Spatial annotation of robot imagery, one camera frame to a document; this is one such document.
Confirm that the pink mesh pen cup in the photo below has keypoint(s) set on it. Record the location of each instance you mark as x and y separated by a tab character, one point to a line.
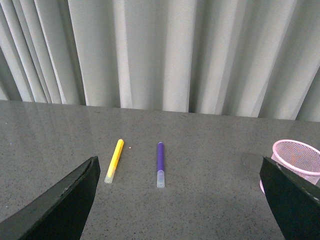
298	157

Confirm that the yellow highlighter pen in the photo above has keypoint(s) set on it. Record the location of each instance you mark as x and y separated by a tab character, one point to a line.
114	162

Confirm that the grey pleated curtain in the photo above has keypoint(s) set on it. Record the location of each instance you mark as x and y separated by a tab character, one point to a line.
250	58

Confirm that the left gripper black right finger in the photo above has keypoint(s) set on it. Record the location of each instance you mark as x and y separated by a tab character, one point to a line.
294	201

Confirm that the purple highlighter pen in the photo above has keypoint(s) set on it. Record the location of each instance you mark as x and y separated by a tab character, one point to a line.
160	181

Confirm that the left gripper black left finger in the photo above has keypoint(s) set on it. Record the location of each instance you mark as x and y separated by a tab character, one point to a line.
61	212

